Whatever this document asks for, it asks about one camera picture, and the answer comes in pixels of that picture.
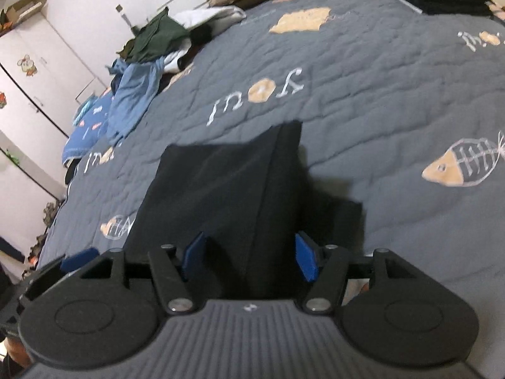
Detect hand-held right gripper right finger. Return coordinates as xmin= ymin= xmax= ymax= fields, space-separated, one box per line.
xmin=296 ymin=232 xmax=421 ymax=316

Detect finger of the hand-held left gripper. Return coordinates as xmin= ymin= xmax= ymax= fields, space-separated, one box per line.
xmin=20 ymin=248 xmax=100 ymax=297

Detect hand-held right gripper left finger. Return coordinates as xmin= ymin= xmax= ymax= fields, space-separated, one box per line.
xmin=81 ymin=232 xmax=206 ymax=316

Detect black sweatshirt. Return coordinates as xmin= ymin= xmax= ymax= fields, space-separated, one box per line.
xmin=128 ymin=120 xmax=364 ymax=301

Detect blue printed blanket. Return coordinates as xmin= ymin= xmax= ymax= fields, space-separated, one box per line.
xmin=63 ymin=91 xmax=117 ymax=167

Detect teal knitted cloth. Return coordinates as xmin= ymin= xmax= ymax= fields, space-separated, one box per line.
xmin=73 ymin=97 xmax=99 ymax=125

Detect grey quilted bedspread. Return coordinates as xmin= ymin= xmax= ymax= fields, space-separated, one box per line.
xmin=29 ymin=0 xmax=505 ymax=304

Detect white wardrobe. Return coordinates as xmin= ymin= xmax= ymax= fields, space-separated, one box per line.
xmin=0 ymin=12 xmax=110 ymax=206

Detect dark green garment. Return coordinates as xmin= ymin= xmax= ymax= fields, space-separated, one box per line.
xmin=118 ymin=8 xmax=190 ymax=64

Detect white garment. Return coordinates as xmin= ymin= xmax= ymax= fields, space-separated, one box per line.
xmin=163 ymin=6 xmax=245 ymax=74

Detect black slim stand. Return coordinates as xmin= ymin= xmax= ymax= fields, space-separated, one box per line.
xmin=116 ymin=4 xmax=137 ymax=33

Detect cardboard box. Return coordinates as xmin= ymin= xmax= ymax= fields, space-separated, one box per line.
xmin=4 ymin=0 xmax=48 ymax=23

